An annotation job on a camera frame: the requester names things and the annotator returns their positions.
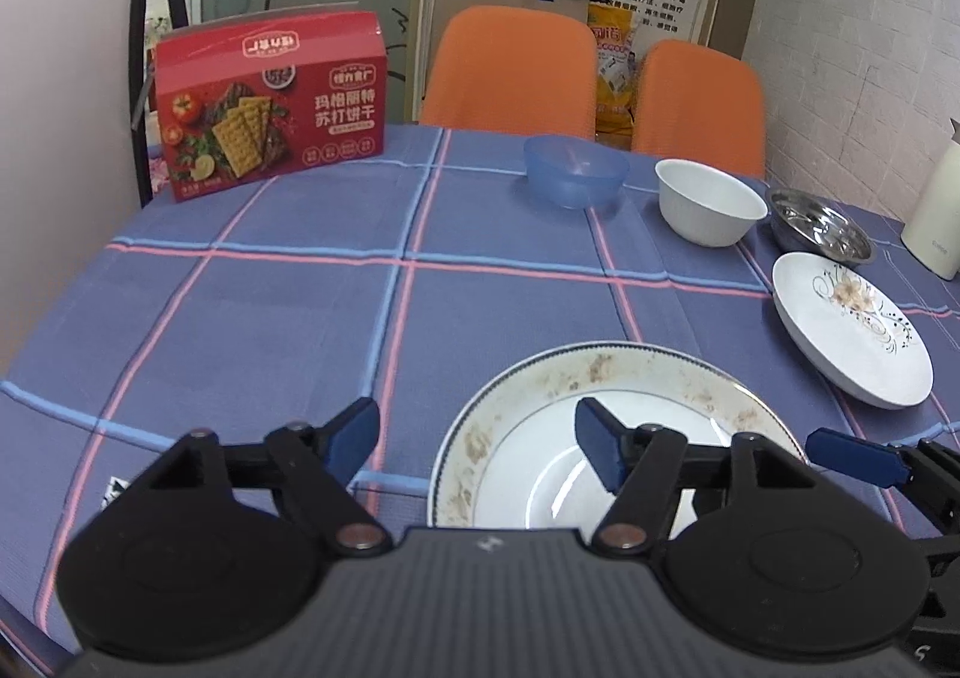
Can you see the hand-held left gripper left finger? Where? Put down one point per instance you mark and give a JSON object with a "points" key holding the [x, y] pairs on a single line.
{"points": [[358, 432]]}

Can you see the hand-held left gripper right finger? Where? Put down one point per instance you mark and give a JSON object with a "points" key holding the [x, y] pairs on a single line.
{"points": [[600, 442]]}

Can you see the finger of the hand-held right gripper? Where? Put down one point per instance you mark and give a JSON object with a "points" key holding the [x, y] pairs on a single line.
{"points": [[855, 454]]}

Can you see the large plate with patterned rim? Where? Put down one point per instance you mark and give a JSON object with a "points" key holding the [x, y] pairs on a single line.
{"points": [[525, 438]]}

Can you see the steel bowl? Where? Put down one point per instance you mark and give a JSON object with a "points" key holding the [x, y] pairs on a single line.
{"points": [[821, 228]]}

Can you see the white bowl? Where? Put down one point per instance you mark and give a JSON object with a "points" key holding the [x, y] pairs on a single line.
{"points": [[709, 202]]}

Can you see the blue plastic bowl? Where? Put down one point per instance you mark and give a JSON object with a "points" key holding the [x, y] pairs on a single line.
{"points": [[574, 175]]}

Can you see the white floral plate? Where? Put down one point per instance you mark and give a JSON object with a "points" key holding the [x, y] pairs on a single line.
{"points": [[862, 340]]}

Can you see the blue plaid tablecloth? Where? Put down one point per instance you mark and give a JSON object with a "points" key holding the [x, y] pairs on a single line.
{"points": [[300, 318]]}

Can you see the white kettle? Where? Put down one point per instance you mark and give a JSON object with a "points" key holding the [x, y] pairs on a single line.
{"points": [[934, 213]]}

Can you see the red cracker box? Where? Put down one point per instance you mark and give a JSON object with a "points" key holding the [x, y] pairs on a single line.
{"points": [[262, 115]]}

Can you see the orange chair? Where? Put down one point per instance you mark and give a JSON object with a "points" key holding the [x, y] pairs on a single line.
{"points": [[510, 78], [697, 108]]}

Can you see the yellow plastic bag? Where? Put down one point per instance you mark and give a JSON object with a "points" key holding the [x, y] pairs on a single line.
{"points": [[615, 78]]}

